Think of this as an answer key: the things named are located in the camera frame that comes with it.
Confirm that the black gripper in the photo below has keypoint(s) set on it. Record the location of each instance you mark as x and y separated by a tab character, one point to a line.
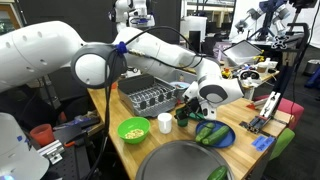
193	106

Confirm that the dark green cup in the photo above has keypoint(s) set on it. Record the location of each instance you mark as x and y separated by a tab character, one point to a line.
182	122

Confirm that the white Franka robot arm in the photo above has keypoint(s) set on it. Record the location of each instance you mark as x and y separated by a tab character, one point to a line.
33	50
128	10

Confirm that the bright green plastic bowl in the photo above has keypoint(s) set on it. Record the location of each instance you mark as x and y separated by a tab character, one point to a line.
123	125

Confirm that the orange red cup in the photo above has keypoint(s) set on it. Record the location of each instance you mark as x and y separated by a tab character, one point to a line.
42	135

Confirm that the dark green plate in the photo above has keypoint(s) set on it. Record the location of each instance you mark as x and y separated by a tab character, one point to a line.
196	117

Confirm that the white mug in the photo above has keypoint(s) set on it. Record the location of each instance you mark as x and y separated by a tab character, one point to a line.
165	122

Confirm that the gray plastic bin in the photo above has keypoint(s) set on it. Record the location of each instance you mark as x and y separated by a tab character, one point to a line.
181	94

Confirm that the green cucumber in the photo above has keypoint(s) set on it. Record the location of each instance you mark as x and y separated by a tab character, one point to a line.
217	173
218	134
204	131

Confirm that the light blue dish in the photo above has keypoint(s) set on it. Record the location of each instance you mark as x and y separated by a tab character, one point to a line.
180	85

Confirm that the gray dish rack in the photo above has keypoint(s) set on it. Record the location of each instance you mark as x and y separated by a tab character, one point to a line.
146	96

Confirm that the gray round tray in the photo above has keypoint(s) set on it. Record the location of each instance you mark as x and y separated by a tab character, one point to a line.
180	160

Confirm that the pile of tan nuts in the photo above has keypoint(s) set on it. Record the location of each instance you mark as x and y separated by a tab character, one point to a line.
134	133

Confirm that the blue plate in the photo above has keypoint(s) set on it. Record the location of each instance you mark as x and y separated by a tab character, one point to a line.
230	138

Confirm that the yellow rubber duck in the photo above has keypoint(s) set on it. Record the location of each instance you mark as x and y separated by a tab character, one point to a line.
226	73

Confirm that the orange cube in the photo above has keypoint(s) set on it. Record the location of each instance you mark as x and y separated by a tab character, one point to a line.
114	86

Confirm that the black computer monitor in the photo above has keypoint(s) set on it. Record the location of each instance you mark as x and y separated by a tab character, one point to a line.
194	41

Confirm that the wooden background desk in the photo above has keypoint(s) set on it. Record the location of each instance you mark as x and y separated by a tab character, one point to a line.
253	83

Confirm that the white black headset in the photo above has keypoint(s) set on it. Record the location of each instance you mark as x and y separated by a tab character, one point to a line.
250	74

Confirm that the blue tape patch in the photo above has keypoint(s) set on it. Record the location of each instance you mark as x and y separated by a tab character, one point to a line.
263	142

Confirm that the clear plastic storage bin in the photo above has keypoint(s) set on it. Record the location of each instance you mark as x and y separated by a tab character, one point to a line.
241	51

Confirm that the green chair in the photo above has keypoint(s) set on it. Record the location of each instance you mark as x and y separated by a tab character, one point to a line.
283	141

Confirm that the pink chair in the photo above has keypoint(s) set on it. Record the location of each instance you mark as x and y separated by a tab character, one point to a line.
290	110

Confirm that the gray trash can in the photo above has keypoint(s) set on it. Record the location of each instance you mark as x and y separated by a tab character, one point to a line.
311	66

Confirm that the white machine housing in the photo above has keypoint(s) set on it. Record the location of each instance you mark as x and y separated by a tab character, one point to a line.
16	150

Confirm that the aluminum rail clamp stand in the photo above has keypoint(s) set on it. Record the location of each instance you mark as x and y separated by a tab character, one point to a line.
263	113

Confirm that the black camera stand pole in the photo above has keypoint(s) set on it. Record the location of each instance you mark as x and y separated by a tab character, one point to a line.
283	76

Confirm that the aluminum bracket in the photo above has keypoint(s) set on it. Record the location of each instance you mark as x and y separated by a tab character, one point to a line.
53	150

